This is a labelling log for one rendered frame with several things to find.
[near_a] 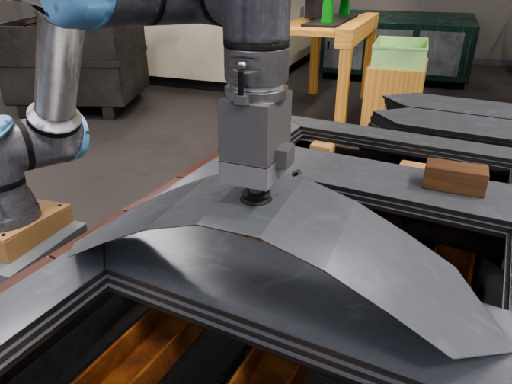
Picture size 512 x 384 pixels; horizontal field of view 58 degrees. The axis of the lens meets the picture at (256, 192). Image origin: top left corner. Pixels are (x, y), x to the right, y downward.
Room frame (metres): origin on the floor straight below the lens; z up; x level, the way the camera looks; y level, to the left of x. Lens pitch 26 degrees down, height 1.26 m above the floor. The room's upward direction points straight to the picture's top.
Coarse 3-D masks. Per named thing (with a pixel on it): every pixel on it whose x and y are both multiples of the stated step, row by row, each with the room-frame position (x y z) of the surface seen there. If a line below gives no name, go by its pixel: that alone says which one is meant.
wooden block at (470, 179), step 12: (432, 168) 0.86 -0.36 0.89; (444, 168) 0.85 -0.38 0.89; (456, 168) 0.85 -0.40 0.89; (468, 168) 0.85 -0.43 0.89; (480, 168) 0.85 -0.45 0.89; (432, 180) 0.86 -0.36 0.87; (444, 180) 0.85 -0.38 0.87; (456, 180) 0.84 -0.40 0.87; (468, 180) 0.83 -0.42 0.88; (480, 180) 0.82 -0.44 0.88; (456, 192) 0.84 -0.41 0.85; (468, 192) 0.83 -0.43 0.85; (480, 192) 0.82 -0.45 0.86
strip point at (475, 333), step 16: (464, 288) 0.49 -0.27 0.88; (464, 304) 0.46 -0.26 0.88; (480, 304) 0.47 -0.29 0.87; (464, 320) 0.43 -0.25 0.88; (480, 320) 0.44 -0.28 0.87; (464, 336) 0.40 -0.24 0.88; (480, 336) 0.41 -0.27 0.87; (496, 336) 0.43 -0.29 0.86; (464, 352) 0.38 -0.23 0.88; (480, 352) 0.39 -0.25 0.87; (496, 352) 0.40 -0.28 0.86
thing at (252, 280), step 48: (384, 144) 1.16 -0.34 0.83; (144, 240) 0.66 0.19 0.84; (192, 240) 0.66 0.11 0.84; (240, 240) 0.66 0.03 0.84; (96, 288) 0.55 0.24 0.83; (144, 288) 0.55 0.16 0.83; (192, 288) 0.53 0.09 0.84; (240, 288) 0.53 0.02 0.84; (288, 288) 0.53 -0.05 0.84; (336, 288) 0.53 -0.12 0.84; (48, 336) 0.46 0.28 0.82; (240, 336) 0.46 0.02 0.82; (288, 336) 0.44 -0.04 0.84; (336, 336) 0.44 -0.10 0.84; (384, 336) 0.44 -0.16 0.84
